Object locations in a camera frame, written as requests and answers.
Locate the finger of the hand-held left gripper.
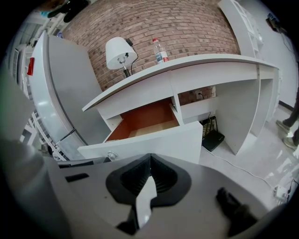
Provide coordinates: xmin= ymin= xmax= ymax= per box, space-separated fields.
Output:
xmin=57 ymin=156 xmax=112 ymax=169

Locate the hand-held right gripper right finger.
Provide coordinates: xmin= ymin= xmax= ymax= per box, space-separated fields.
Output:
xmin=137 ymin=153 xmax=278 ymax=239

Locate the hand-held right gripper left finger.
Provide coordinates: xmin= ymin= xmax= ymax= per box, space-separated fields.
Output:
xmin=50 ymin=153 xmax=151 ymax=239

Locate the white desk drawer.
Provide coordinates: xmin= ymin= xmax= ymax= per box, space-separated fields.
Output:
xmin=77 ymin=100 xmax=203 ymax=164

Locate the white desk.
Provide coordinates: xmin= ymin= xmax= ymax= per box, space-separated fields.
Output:
xmin=81 ymin=53 xmax=281 ymax=164

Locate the white shelving rack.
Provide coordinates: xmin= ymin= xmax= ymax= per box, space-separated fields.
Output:
xmin=9 ymin=35 xmax=68 ymax=162

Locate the black router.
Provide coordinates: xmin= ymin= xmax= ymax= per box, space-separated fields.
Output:
xmin=201 ymin=115 xmax=226 ymax=152

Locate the white power strip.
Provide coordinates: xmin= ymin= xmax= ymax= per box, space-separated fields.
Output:
xmin=273 ymin=184 xmax=290 ymax=200

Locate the grey refrigerator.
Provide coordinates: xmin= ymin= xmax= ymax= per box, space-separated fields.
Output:
xmin=29 ymin=32 xmax=110 ymax=162

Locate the white table lamp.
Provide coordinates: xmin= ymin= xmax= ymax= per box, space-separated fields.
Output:
xmin=105 ymin=36 xmax=138 ymax=79

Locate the clear plastic bottle red cap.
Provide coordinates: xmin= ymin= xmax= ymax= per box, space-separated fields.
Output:
xmin=152 ymin=37 xmax=169 ymax=65

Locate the white shelf cabinet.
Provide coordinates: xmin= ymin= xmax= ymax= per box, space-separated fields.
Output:
xmin=217 ymin=0 xmax=264 ymax=59

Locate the white power cable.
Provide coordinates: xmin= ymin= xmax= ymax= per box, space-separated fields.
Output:
xmin=210 ymin=151 xmax=281 ymax=190

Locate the black head-mounted camera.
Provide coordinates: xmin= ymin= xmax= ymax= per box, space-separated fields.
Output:
xmin=49 ymin=0 xmax=89 ymax=23

